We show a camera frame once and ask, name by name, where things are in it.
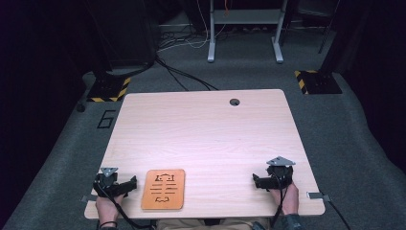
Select grey tape strip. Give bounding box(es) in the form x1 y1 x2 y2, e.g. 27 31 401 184
79 194 99 204
305 191 332 202

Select grey metal desk frame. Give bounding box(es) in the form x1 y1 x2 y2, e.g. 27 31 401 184
207 0 289 64

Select white floor cables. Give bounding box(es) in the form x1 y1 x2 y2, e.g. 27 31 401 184
158 0 228 52

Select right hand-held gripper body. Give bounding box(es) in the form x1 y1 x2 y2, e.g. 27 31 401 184
265 155 297 191

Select thin black cable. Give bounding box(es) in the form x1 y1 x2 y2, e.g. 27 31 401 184
327 198 353 230

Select black floor cable bundle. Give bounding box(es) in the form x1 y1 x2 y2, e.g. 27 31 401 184
154 56 220 92

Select black striped stand base plate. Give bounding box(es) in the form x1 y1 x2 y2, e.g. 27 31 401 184
293 69 344 96
85 76 132 104

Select orange wooden board with cutouts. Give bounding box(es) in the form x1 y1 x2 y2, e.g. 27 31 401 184
141 169 187 211

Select black stand column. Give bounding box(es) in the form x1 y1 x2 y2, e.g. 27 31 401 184
83 0 158 78
317 0 363 75

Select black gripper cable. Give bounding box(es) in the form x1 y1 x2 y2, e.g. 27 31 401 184
94 182 153 230
269 172 291 228

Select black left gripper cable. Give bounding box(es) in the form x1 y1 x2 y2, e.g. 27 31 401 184
94 182 153 230

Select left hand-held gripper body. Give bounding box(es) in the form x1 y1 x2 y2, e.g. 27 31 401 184
93 167 130 198

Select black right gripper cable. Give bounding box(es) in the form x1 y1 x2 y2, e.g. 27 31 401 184
269 172 291 228

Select person's right hand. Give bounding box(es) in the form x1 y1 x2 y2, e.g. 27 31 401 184
269 181 301 217

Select person's left hand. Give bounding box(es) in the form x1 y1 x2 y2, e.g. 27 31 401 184
95 193 126 226

